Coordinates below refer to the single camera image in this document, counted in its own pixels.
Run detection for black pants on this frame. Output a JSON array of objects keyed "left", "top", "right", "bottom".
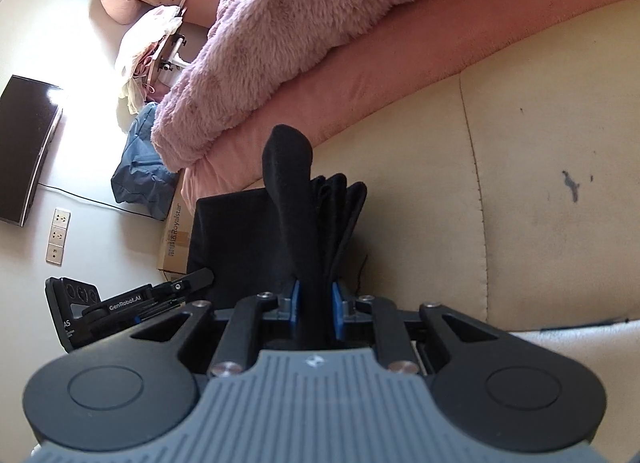
[{"left": 188, "top": 125, "right": 367, "bottom": 349}]

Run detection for white cloth pile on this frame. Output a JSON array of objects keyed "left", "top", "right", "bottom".
[{"left": 115, "top": 6, "right": 182, "bottom": 115}]

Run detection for salmon pink bed sheet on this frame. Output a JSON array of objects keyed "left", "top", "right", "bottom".
[{"left": 181, "top": 0, "right": 621, "bottom": 206}]

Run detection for blue-grey cloth bag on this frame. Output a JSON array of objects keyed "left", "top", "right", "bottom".
[{"left": 111, "top": 102, "right": 179, "bottom": 221}]

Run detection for fluffy purple-pink blanket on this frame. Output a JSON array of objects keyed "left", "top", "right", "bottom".
[{"left": 151, "top": 0, "right": 415, "bottom": 171}]

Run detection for cardboard box with blue print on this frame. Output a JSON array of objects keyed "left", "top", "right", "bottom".
[{"left": 157, "top": 175, "right": 193, "bottom": 275}]

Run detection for white wall socket strip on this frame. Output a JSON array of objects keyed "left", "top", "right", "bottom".
[{"left": 46, "top": 208, "right": 70, "bottom": 266}]

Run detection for black flat television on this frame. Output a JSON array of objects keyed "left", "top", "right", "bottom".
[{"left": 0, "top": 75, "right": 63, "bottom": 227}]

